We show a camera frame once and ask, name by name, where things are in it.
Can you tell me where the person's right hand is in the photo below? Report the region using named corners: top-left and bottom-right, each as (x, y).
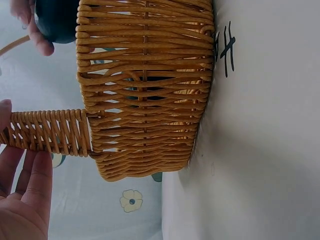
top-left (10, 0), bottom-right (55, 57)

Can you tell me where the tan wicker basket with handle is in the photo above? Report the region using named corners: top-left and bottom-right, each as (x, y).
top-left (0, 0), bottom-right (216, 183)

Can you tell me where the person's left hand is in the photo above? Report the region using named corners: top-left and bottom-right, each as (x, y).
top-left (0, 99), bottom-right (54, 240)

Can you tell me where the dark round object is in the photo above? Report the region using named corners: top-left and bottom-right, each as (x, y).
top-left (34, 0), bottom-right (77, 45)

